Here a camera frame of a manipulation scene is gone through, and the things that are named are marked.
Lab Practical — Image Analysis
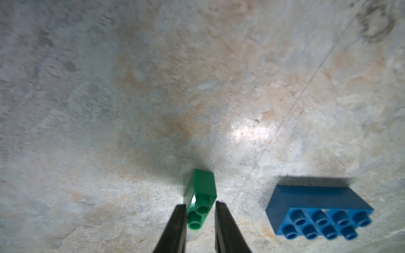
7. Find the blue lego brick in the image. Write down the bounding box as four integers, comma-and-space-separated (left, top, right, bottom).
265, 185, 374, 240

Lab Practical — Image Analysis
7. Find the small dark green lego brick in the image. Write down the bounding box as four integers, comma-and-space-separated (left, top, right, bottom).
184, 169, 217, 230

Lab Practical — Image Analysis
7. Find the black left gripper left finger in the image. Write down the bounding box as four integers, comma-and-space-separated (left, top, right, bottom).
153, 204, 188, 253

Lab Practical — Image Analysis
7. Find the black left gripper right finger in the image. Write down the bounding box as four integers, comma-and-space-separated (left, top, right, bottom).
215, 201, 252, 253

